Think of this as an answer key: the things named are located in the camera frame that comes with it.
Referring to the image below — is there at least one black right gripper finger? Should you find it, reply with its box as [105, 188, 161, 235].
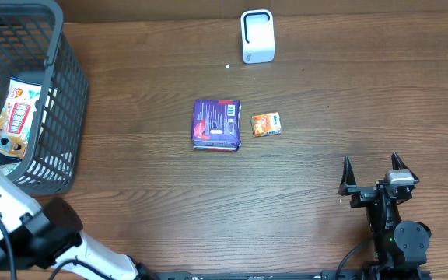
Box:
[338, 156, 357, 196]
[391, 152, 419, 183]

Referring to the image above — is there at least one small orange snack packet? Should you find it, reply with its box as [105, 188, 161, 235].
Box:
[251, 112, 282, 137]

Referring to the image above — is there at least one purple red pad package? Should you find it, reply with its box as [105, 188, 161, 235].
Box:
[191, 100, 241, 152]

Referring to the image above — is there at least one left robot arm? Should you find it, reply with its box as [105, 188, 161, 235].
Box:
[0, 170, 155, 279]

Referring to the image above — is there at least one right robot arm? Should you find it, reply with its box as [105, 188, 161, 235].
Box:
[338, 153, 432, 279]

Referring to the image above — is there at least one white barcode scanner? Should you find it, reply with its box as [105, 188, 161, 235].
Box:
[240, 9, 275, 64]

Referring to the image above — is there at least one white tube item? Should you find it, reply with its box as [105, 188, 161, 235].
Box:
[0, 162, 20, 176]

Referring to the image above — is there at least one yellow snack bag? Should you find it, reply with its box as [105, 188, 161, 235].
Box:
[0, 77, 41, 160]

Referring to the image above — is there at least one dark grey plastic basket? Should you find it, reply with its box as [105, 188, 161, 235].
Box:
[0, 0, 89, 196]

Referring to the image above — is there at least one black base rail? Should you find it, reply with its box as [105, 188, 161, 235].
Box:
[85, 269, 433, 280]

